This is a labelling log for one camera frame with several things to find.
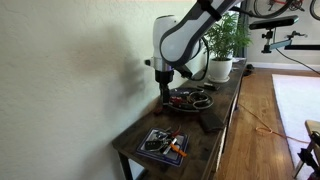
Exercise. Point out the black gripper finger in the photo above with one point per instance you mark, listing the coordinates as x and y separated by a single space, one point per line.
162 95
167 93

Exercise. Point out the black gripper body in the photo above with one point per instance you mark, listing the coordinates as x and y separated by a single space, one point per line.
164 76

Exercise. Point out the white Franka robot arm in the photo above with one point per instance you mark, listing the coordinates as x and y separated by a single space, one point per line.
180 40

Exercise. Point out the red object in round tray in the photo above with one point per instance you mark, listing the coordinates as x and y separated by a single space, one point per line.
176 100

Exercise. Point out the black item in round tray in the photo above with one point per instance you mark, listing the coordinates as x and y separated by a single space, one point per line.
185 90

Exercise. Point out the round dark blue tray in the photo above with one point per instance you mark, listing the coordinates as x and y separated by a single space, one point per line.
181 107

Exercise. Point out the square blue white tray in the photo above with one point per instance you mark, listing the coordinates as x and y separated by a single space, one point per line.
150 155

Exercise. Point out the silver key bunch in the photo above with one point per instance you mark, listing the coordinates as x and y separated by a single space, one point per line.
163 136

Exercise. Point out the small black box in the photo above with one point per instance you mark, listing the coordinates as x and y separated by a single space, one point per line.
211 86

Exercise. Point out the black car key fob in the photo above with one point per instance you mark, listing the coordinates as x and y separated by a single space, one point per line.
152 145

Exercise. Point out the dark brown wallet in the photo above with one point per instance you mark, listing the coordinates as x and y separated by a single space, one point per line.
211 121

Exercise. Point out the white pot saucer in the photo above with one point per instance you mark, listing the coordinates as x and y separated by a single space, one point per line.
218 80

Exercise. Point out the white plant pot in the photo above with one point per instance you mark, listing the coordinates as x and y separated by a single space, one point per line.
220 68

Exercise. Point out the orange key tool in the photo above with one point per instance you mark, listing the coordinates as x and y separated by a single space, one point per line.
179 150

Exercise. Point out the dark wooden console table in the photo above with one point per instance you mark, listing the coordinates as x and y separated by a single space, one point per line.
200 150

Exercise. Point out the green potted plant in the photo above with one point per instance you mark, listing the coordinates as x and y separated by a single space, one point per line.
226 36

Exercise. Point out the white papers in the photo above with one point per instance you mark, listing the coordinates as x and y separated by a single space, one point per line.
238 60

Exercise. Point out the dark shoes on floor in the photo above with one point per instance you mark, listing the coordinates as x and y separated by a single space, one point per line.
248 69

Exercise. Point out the white rug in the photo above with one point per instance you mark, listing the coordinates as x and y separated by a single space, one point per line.
298 106

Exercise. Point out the red bicycle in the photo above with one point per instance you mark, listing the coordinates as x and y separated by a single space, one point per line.
286 4

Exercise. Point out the light wood stool white legs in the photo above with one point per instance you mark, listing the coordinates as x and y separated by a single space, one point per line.
313 126

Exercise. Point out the black clamp gear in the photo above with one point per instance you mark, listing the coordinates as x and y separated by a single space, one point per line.
311 155

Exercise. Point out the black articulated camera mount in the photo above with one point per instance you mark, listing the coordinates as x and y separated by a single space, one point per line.
278 44

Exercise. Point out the black stereo camera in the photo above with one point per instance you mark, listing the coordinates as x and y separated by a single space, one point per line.
273 22

